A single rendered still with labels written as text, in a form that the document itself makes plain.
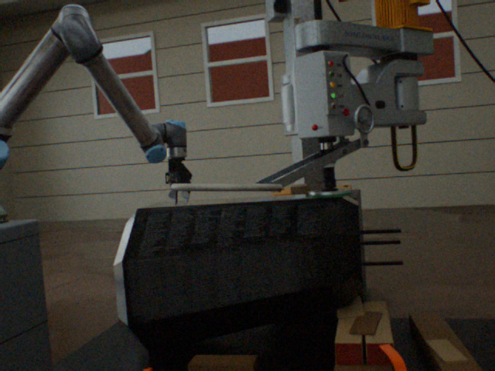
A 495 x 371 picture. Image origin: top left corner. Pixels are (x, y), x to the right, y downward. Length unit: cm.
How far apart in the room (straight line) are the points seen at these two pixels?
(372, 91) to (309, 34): 48
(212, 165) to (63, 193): 312
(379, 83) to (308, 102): 45
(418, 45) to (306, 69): 79
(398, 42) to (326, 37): 57
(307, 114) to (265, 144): 625
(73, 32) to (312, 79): 121
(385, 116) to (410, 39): 48
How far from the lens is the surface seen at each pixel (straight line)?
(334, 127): 264
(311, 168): 258
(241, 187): 209
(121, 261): 271
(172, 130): 237
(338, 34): 274
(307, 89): 270
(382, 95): 296
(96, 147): 1028
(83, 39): 200
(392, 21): 324
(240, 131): 906
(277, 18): 364
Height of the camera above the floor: 106
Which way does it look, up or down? 3 degrees down
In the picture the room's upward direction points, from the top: 4 degrees counter-clockwise
